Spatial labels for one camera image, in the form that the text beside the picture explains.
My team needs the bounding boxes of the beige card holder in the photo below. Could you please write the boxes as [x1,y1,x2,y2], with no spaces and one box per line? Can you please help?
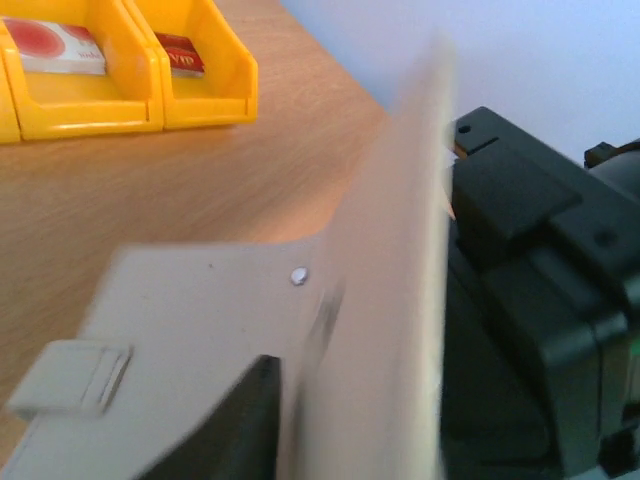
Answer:
[1,40,454,479]

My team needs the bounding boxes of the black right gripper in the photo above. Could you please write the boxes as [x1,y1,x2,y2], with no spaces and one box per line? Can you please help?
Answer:
[440,107,639,479]

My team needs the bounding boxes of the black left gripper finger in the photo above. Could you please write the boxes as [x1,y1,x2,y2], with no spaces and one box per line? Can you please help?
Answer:
[139,355,280,479]

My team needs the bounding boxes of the pink red card in bin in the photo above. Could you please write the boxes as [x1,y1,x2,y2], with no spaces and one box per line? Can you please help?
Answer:
[2,17,107,76]

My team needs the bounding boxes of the yellow plastic bin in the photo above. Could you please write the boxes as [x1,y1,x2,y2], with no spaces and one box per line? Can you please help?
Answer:
[123,0,258,130]
[1,0,164,143]

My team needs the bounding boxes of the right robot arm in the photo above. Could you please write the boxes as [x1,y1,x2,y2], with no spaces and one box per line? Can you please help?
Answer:
[441,107,639,479]

